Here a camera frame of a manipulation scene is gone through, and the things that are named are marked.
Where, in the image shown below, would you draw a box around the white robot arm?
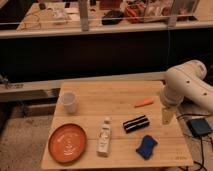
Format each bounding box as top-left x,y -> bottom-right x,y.
159,60 -> 213,125

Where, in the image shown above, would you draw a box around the black power adapter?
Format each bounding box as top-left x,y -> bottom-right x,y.
187,118 -> 212,137

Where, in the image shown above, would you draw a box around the black striped box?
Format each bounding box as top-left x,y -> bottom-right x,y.
123,115 -> 150,133

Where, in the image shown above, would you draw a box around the orange ceramic bowl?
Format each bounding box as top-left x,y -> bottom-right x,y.
48,123 -> 87,163

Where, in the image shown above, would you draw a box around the white plastic cup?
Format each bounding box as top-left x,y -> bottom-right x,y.
59,92 -> 78,114

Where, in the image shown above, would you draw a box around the metal rail beam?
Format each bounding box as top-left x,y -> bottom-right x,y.
0,72 -> 164,102

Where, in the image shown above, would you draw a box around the white lotion bottle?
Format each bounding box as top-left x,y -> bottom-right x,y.
97,117 -> 111,157

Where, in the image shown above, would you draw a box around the red items on shelf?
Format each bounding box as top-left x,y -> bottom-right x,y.
124,3 -> 146,23

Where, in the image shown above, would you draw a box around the black bag on shelf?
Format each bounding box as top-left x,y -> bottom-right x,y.
101,10 -> 124,25

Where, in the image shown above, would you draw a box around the blue sponge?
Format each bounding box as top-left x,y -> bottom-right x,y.
136,135 -> 158,160

